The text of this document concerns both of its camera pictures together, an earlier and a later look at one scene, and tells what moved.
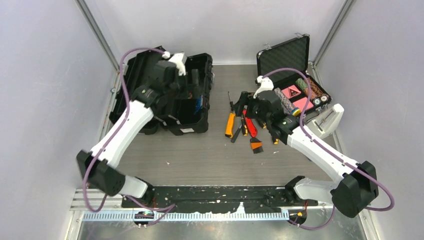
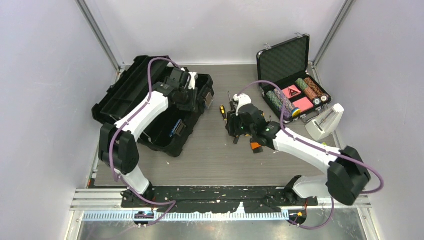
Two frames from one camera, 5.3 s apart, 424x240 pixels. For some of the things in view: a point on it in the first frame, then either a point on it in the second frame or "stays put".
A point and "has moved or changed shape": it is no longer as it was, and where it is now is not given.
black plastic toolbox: x=189 y=112 has moved or changed shape
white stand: x=324 y=125 stays put
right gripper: x=246 y=101 → x=232 y=126
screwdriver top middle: x=231 y=103 stays put
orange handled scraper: x=256 y=145 stays put
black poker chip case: x=285 y=63 stays put
